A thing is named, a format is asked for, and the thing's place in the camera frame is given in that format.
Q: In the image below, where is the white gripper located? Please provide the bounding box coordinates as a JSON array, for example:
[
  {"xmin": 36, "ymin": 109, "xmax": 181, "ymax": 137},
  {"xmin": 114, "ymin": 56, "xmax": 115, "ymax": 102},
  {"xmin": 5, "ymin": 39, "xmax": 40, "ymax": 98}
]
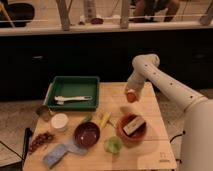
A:
[{"xmin": 124, "ymin": 71, "xmax": 146, "ymax": 99}]

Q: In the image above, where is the red apple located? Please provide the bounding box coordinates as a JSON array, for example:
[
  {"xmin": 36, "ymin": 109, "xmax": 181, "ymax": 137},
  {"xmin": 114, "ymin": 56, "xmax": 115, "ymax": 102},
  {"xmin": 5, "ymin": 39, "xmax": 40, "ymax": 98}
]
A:
[{"xmin": 126, "ymin": 92, "xmax": 137, "ymax": 103}]

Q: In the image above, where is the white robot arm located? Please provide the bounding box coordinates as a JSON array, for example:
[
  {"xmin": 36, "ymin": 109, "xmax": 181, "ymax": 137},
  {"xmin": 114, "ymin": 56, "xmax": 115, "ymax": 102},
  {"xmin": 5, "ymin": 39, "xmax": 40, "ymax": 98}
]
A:
[{"xmin": 125, "ymin": 54, "xmax": 213, "ymax": 171}]

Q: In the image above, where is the wooden block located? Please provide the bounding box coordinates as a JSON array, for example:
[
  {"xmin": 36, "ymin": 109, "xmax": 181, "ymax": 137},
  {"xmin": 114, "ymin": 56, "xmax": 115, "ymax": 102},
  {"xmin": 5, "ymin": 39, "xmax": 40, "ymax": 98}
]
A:
[{"xmin": 123, "ymin": 117, "xmax": 146, "ymax": 136}]

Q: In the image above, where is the terracotta bowl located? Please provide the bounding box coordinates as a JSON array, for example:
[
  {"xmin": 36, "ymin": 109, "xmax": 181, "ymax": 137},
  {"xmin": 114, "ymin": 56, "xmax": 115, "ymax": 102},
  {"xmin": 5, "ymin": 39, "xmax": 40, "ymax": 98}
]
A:
[{"xmin": 116, "ymin": 114, "xmax": 147, "ymax": 145}]

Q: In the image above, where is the green vegetable piece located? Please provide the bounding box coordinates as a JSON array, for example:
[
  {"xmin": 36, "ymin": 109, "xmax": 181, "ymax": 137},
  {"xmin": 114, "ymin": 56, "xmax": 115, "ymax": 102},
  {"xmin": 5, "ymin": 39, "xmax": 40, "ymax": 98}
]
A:
[{"xmin": 82, "ymin": 115, "xmax": 92, "ymax": 123}]

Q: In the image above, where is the green cup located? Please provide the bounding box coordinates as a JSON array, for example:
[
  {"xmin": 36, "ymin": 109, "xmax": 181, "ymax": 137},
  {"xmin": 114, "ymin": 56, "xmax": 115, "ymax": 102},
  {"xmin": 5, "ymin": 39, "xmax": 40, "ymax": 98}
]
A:
[{"xmin": 104, "ymin": 136, "xmax": 123, "ymax": 154}]

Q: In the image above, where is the dark red bowl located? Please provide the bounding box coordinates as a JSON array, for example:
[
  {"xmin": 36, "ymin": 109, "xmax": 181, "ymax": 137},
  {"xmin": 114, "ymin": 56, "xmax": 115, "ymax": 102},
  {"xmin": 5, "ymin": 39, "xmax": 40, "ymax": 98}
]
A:
[{"xmin": 73, "ymin": 122, "xmax": 100, "ymax": 149}]

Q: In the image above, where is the green plastic tray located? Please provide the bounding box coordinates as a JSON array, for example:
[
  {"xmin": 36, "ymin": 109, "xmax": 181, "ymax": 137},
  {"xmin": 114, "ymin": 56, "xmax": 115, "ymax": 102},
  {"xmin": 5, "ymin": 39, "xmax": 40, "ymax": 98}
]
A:
[{"xmin": 45, "ymin": 76, "xmax": 99, "ymax": 111}]

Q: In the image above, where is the white spatula utensil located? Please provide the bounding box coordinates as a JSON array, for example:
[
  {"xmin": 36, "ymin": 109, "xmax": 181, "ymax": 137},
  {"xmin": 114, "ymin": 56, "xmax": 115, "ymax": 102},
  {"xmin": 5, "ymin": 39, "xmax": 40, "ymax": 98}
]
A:
[{"xmin": 54, "ymin": 96, "xmax": 92, "ymax": 105}]

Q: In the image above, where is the white round container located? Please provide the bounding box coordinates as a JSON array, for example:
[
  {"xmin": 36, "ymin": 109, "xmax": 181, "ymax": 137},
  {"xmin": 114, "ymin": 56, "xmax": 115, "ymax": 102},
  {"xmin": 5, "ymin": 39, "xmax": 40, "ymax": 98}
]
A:
[{"xmin": 51, "ymin": 113, "xmax": 69, "ymax": 131}]

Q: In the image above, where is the red grapes bunch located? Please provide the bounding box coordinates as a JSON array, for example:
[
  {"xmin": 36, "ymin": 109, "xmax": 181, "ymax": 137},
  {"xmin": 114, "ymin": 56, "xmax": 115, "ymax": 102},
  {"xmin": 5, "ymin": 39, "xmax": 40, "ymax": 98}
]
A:
[{"xmin": 28, "ymin": 132, "xmax": 54, "ymax": 154}]

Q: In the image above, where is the black chair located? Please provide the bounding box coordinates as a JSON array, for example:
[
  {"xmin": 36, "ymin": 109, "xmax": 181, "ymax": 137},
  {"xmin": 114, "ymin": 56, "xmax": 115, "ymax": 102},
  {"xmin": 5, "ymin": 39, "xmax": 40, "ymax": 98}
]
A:
[{"xmin": 0, "ymin": 3, "xmax": 35, "ymax": 28}]

